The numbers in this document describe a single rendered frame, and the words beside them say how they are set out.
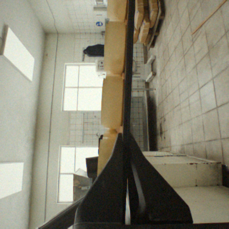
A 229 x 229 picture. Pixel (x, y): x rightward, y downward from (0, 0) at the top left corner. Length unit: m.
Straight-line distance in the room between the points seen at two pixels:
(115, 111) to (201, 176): 1.56
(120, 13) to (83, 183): 1.49
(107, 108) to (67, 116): 4.69
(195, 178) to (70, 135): 3.62
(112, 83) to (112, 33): 0.04
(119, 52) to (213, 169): 1.61
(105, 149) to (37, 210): 4.97
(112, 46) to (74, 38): 5.63
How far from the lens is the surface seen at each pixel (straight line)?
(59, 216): 0.68
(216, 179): 1.74
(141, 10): 3.89
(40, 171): 4.95
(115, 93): 0.15
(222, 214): 1.17
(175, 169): 1.59
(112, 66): 0.17
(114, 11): 0.20
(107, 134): 0.23
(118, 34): 0.17
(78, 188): 1.60
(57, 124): 4.88
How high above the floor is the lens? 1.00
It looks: 1 degrees down
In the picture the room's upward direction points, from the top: 90 degrees counter-clockwise
